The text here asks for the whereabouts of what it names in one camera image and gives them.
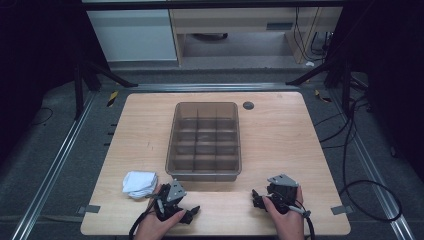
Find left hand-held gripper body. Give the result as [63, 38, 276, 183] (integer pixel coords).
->
[153, 179, 188, 222]

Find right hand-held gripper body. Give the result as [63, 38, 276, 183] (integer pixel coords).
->
[264, 173, 300, 215]

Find person's right hand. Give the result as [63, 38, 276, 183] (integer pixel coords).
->
[262, 185, 306, 240]

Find person's left hand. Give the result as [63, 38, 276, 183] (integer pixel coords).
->
[134, 184, 188, 240]

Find white folded cloth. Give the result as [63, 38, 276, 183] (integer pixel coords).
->
[121, 170, 159, 200]

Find grey divided plastic storage box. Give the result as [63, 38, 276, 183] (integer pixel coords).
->
[164, 101, 242, 183]

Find grey tape piece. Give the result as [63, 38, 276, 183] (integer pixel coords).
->
[330, 205, 354, 216]
[77, 204, 101, 215]

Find yellow black tape strip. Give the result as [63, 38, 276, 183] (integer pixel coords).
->
[314, 89, 333, 103]
[106, 90, 120, 108]

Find black metal stand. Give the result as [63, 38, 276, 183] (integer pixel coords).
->
[285, 58, 369, 118]
[73, 59, 140, 121]

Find white cabinet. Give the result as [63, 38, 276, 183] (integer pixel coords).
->
[86, 8, 178, 63]

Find light wooden desk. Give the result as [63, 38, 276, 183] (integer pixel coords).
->
[168, 6, 344, 65]

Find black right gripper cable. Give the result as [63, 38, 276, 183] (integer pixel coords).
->
[287, 199, 317, 240]

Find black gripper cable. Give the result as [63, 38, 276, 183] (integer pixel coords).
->
[287, 199, 317, 240]
[128, 195, 160, 240]

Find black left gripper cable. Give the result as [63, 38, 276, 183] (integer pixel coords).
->
[128, 195, 160, 240]

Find black looped floor cable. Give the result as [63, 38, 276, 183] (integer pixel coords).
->
[313, 94, 403, 223]

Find metal floor rail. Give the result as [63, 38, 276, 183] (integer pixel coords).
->
[329, 89, 418, 240]
[10, 90, 98, 240]

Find thin black floor cable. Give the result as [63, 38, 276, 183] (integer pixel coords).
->
[30, 106, 55, 127]

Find black hanging desk cables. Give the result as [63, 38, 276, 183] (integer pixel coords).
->
[292, 6, 335, 63]

